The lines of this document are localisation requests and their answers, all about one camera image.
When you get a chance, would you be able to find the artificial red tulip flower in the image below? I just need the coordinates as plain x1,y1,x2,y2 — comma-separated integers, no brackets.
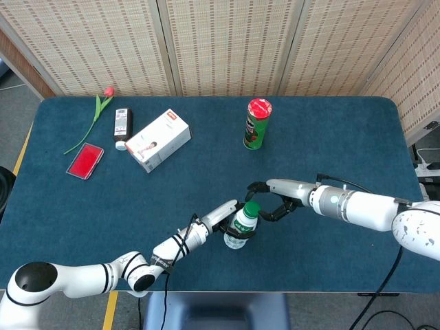
63,86,116,155

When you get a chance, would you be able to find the green bottle cap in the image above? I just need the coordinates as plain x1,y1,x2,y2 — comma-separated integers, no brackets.
242,201,261,219

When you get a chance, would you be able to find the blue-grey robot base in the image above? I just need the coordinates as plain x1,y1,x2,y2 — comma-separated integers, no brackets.
142,291,292,330

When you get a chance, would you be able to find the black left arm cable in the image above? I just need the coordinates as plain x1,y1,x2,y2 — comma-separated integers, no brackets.
161,213,200,330

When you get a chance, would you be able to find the white plastic bottle green label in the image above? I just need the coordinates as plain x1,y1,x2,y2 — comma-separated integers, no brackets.
223,212,259,250

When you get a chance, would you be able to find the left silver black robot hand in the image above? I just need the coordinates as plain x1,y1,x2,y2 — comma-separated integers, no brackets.
201,199,259,240

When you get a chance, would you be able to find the green chips can red lid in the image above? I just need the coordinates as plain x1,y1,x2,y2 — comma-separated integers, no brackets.
243,98,274,151

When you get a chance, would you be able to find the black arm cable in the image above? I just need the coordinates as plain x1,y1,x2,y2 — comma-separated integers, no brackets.
161,213,200,330
316,173,413,330

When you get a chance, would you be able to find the white cardboard box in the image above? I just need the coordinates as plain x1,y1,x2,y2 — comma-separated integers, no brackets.
124,108,193,174

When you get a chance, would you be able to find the dark brown bottle white cap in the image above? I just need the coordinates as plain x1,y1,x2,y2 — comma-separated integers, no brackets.
112,107,134,151

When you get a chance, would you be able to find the black round stool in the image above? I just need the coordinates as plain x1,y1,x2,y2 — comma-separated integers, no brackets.
0,166,17,221

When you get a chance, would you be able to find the beige woven folding screen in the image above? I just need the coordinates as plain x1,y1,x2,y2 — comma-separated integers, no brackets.
0,0,440,135

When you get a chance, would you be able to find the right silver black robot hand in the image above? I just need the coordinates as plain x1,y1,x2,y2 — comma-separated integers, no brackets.
244,178,319,223

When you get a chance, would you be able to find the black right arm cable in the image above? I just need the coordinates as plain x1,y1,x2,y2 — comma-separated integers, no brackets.
316,173,413,330

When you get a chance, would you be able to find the red flat plastic case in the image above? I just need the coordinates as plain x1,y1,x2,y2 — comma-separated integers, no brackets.
65,142,105,180

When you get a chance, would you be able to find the white power strip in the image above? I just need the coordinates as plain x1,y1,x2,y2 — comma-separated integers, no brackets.
414,148,440,178

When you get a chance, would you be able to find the blue felt table mat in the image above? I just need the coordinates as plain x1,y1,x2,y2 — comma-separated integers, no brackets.
0,96,440,293

